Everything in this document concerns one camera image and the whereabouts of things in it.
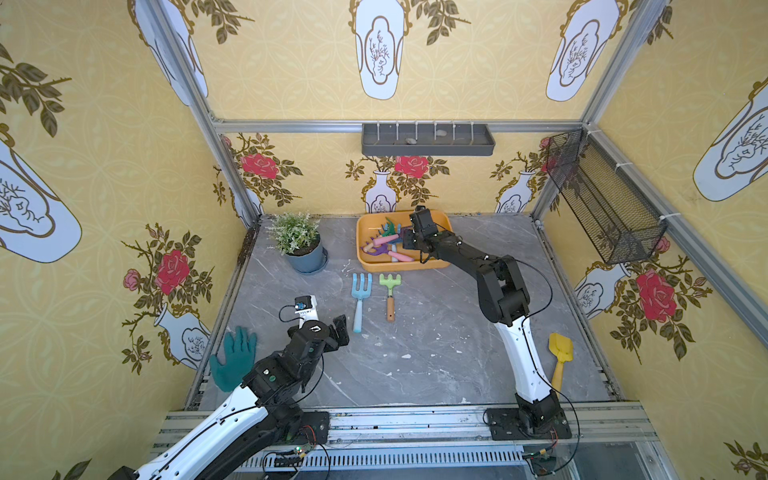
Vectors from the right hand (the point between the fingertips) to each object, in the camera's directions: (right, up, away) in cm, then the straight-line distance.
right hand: (408, 237), depth 107 cm
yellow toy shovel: (+43, -33, -21) cm, 58 cm away
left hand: (-21, -23, -28) cm, 42 cm away
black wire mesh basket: (+57, +4, -24) cm, 62 cm away
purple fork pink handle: (-11, -1, +1) cm, 11 cm away
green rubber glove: (-50, -33, -22) cm, 64 cm away
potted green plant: (-35, 0, -15) cm, 38 cm away
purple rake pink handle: (-9, -4, +2) cm, 10 cm away
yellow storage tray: (-13, +6, +7) cm, 16 cm away
